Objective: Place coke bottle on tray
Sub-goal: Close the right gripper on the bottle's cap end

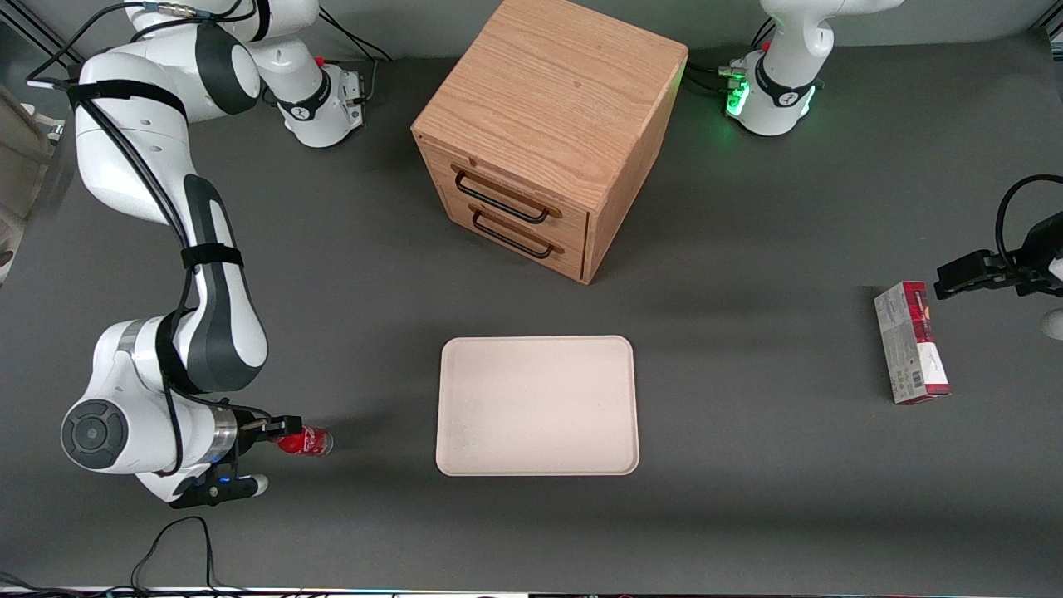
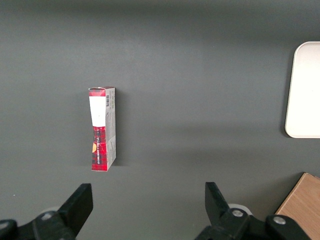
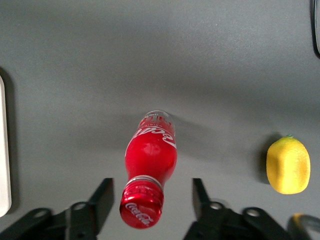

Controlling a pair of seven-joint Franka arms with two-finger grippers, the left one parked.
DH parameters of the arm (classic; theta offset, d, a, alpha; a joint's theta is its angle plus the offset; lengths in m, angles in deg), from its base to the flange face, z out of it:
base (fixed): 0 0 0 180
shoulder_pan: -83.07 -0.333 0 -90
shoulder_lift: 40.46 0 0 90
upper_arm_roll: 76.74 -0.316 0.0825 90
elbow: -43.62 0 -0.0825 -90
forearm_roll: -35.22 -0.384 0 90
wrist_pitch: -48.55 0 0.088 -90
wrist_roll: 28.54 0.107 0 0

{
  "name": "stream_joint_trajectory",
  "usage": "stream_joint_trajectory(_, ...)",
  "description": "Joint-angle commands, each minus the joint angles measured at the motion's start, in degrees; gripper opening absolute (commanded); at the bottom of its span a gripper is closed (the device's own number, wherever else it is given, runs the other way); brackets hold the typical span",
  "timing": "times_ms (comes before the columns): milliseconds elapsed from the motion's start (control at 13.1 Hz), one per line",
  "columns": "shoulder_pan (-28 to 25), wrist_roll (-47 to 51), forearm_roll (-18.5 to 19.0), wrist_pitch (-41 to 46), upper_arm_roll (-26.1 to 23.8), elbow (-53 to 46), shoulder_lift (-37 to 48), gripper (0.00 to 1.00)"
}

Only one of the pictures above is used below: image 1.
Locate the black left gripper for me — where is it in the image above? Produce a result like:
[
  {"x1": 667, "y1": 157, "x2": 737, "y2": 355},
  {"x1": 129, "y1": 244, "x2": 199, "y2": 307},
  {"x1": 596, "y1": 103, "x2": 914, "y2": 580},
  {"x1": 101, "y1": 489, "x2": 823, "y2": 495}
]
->
[{"x1": 934, "y1": 212, "x2": 1063, "y2": 301}]

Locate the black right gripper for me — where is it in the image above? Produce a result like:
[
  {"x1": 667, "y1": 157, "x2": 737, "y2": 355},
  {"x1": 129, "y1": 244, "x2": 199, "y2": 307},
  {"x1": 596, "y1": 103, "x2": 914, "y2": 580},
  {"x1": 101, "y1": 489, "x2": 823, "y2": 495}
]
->
[{"x1": 233, "y1": 405, "x2": 304, "y2": 466}]

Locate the red soda can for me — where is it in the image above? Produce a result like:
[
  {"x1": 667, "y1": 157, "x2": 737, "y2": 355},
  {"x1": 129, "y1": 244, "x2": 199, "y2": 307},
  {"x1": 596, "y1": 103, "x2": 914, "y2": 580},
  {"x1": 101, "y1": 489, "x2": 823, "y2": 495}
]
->
[{"x1": 277, "y1": 425, "x2": 334, "y2": 458}]

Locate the cream rectangular tray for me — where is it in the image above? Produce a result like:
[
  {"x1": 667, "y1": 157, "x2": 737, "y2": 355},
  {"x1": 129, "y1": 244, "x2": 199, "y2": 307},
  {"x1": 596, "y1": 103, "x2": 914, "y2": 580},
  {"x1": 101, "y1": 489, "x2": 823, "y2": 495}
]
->
[{"x1": 435, "y1": 335, "x2": 641, "y2": 478}]

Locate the red plaid carton box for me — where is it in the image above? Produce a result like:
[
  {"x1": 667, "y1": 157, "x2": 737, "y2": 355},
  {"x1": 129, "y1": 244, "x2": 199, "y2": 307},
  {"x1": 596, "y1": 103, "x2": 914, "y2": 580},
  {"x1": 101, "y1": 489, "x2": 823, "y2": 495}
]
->
[{"x1": 873, "y1": 281, "x2": 953, "y2": 406}]

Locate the wooden drawer front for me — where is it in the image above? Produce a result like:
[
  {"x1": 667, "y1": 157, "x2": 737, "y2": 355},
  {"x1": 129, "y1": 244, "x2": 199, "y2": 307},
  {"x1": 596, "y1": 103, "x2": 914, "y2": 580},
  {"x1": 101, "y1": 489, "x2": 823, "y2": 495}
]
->
[
  {"x1": 422, "y1": 148, "x2": 592, "y2": 243},
  {"x1": 440, "y1": 195, "x2": 589, "y2": 283}
]

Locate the beige padded chair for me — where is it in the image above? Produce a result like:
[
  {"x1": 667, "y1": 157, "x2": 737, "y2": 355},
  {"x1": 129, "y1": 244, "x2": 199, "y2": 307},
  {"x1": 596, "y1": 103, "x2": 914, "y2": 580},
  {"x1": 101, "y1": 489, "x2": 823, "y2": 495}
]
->
[{"x1": 0, "y1": 83, "x2": 52, "y2": 287}]

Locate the wooden drawer cabinet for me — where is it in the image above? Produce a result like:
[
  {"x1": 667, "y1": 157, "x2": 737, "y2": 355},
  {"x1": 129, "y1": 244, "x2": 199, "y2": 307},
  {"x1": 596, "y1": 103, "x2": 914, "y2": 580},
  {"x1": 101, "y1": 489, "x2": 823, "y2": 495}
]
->
[{"x1": 411, "y1": 0, "x2": 689, "y2": 286}]

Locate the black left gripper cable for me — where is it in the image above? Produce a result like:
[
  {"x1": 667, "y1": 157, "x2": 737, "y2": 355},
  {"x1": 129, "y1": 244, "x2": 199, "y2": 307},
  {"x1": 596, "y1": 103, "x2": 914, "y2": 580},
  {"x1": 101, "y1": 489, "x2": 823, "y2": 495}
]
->
[{"x1": 994, "y1": 173, "x2": 1063, "y2": 268}]

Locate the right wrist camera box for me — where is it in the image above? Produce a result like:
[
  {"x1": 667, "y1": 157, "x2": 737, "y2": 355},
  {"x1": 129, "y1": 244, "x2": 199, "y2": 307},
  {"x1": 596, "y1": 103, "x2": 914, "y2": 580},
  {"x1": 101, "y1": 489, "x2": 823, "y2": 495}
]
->
[{"x1": 169, "y1": 472, "x2": 269, "y2": 510}]

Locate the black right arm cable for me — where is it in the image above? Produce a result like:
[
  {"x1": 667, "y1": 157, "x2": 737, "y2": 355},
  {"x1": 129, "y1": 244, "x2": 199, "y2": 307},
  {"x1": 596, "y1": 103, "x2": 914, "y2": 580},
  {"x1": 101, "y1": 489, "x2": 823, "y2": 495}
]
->
[{"x1": 25, "y1": 0, "x2": 275, "y2": 478}]

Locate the thin black table cable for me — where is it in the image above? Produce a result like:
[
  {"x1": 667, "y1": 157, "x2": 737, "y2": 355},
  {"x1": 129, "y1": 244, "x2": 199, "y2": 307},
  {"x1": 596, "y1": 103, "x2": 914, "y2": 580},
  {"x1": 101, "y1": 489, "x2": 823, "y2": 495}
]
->
[{"x1": 131, "y1": 516, "x2": 218, "y2": 592}]

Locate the black frame strut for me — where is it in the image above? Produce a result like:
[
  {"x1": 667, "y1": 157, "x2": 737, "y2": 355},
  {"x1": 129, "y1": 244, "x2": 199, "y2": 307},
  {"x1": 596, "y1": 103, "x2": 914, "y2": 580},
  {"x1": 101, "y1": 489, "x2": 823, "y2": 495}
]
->
[
  {"x1": 0, "y1": 0, "x2": 63, "y2": 55},
  {"x1": 1030, "y1": 17, "x2": 1063, "y2": 59}
]

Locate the black metal drawer handle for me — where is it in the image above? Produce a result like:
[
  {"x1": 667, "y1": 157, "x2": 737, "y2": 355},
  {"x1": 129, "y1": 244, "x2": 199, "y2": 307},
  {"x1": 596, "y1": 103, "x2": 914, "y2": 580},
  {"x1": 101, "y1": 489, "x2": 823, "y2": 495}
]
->
[
  {"x1": 469, "y1": 206, "x2": 566, "y2": 260},
  {"x1": 451, "y1": 164, "x2": 563, "y2": 225}
]

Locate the black left base cable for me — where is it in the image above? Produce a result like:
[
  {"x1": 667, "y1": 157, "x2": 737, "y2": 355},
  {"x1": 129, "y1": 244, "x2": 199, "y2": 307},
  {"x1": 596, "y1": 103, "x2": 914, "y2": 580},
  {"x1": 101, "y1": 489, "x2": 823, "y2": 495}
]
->
[{"x1": 683, "y1": 62, "x2": 748, "y2": 99}]

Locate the black base cable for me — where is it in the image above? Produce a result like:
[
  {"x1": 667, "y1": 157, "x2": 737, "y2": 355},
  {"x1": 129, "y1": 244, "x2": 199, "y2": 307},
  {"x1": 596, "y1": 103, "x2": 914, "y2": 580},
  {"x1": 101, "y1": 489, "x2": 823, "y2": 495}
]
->
[
  {"x1": 318, "y1": 8, "x2": 393, "y2": 105},
  {"x1": 683, "y1": 62, "x2": 748, "y2": 99}
]

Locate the black right base cable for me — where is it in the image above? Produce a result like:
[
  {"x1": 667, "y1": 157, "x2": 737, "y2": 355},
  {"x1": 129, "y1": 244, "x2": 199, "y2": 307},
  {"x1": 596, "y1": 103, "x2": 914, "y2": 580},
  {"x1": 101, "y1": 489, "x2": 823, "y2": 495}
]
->
[{"x1": 318, "y1": 8, "x2": 393, "y2": 105}]

